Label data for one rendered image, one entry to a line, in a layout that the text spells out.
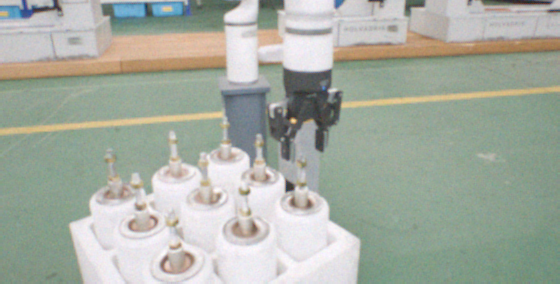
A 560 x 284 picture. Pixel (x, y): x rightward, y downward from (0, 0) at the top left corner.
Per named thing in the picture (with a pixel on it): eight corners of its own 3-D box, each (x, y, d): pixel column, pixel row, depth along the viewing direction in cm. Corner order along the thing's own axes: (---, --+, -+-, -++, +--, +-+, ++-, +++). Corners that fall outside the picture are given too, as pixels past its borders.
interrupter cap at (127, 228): (166, 237, 62) (165, 234, 62) (115, 243, 61) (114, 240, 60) (169, 210, 69) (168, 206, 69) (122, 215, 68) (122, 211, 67)
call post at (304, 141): (278, 228, 104) (277, 116, 92) (298, 218, 109) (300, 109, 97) (296, 242, 99) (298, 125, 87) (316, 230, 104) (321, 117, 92)
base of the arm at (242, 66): (226, 78, 125) (223, 22, 119) (255, 76, 127) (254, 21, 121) (229, 86, 117) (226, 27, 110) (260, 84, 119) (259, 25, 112)
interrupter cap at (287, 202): (331, 210, 69) (331, 206, 69) (292, 222, 66) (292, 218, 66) (308, 189, 75) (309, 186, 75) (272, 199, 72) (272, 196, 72)
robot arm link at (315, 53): (299, 52, 69) (299, 15, 67) (346, 65, 61) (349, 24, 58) (254, 60, 64) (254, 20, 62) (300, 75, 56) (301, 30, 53)
